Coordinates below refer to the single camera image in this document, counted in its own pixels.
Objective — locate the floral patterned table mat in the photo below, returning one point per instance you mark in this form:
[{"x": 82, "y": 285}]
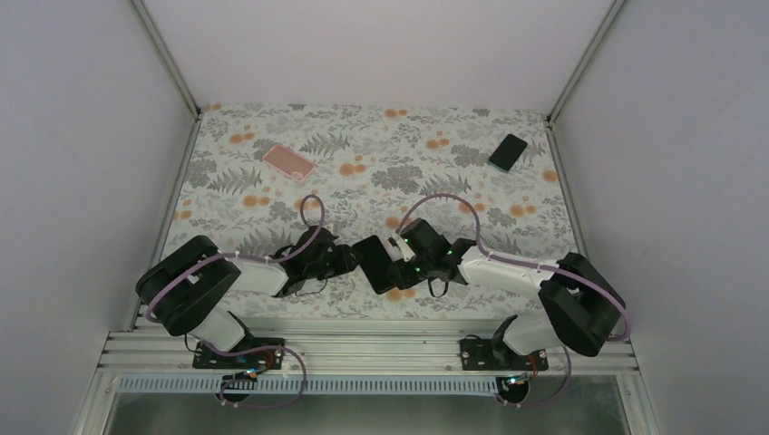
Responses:
[{"x": 374, "y": 166}]

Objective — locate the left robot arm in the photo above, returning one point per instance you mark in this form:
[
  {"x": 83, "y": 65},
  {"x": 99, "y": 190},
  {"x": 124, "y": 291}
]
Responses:
[{"x": 183, "y": 291}]

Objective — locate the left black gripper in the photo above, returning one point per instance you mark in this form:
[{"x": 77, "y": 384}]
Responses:
[{"x": 344, "y": 263}]

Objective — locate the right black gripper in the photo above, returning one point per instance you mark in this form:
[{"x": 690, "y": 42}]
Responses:
[{"x": 403, "y": 279}]

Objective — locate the pink phone case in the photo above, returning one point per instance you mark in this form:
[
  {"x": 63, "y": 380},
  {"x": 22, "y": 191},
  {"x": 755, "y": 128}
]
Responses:
[{"x": 288, "y": 162}]

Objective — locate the black phone case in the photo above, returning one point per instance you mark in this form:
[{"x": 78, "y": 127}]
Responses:
[{"x": 374, "y": 260}]

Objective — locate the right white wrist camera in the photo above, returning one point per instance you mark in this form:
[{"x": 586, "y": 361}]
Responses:
[{"x": 397, "y": 241}]

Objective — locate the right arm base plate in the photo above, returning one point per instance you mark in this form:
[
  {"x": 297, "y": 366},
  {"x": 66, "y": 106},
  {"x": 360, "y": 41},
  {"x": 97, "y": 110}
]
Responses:
[{"x": 483, "y": 355}]

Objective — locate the aluminium mounting rail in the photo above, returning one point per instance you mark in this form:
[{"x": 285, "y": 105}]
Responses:
[{"x": 346, "y": 347}]

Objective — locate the teal-edged black smartphone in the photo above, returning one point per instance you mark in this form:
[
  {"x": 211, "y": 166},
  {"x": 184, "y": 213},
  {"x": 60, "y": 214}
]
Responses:
[{"x": 507, "y": 153}]

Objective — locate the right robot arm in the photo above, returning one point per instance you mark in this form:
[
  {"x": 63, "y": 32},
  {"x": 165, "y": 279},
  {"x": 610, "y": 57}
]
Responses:
[{"x": 580, "y": 310}]

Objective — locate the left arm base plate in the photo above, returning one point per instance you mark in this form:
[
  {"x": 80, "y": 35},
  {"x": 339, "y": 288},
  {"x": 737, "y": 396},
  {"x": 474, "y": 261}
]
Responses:
[{"x": 251, "y": 358}]

